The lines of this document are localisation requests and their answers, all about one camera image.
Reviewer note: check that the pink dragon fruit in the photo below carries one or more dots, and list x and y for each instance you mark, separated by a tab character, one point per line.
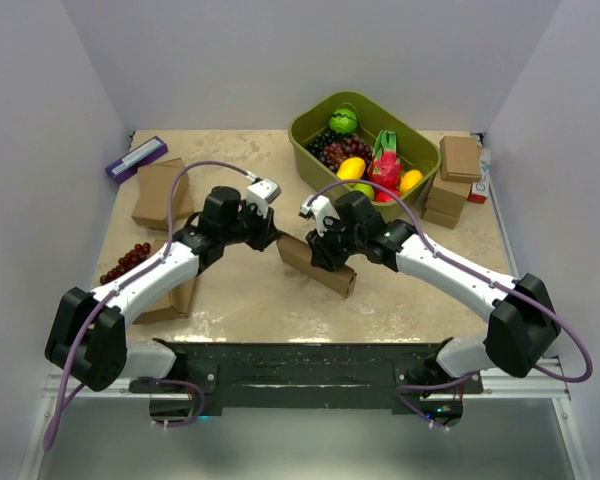
385	168

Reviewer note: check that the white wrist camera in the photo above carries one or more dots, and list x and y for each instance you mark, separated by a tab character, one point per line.
262	193
321	210

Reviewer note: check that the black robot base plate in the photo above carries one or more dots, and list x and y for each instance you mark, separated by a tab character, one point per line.
384	376

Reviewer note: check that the green lime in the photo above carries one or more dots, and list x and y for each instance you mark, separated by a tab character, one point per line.
366	189

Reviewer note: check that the red grape bunch in basket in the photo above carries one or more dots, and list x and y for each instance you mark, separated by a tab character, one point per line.
346	147

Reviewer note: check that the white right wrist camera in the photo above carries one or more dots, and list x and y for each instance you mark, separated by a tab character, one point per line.
321	210

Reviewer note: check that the cardboard box under upper left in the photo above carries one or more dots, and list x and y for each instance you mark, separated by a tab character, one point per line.
183	203

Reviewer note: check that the green black striped fruit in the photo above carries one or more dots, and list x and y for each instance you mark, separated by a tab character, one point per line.
343	121

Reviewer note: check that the dark purple grape bunch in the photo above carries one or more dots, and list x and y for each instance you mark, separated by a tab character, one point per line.
317	146

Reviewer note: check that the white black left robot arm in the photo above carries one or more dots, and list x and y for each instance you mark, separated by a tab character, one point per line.
88	338

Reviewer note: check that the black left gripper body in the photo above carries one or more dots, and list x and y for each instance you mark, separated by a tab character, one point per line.
251	227

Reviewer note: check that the orange yellow fruit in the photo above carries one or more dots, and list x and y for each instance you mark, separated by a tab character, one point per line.
409	180

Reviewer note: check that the yellow mango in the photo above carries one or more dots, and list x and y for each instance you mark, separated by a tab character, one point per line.
353	168

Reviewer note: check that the folded cardboard box lower left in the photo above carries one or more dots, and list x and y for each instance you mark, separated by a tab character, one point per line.
177	303

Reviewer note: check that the lower cardboard boxes right stack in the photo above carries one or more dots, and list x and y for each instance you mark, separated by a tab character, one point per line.
445	202

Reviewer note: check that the folded cardboard box upper left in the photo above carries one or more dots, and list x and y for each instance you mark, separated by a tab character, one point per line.
151	209

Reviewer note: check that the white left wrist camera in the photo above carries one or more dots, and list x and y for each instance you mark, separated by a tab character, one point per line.
262	193

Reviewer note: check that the red white small carton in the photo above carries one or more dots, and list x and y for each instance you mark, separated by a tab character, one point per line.
479	192

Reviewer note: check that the top cardboard box right stack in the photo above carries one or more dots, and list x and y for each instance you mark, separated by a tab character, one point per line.
460	159

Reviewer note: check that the olive green plastic basket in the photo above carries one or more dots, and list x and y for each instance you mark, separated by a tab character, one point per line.
414	150

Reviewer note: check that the red apple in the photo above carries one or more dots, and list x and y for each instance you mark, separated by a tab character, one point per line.
386	196

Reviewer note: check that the purple white flat box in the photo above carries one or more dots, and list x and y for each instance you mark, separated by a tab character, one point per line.
127	166

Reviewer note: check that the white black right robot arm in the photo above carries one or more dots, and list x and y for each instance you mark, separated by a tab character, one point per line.
518	331

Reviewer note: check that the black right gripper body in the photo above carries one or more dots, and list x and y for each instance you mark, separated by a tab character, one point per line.
337	244

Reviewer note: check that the red grape bunch on table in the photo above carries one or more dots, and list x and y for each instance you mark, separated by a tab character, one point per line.
125	262

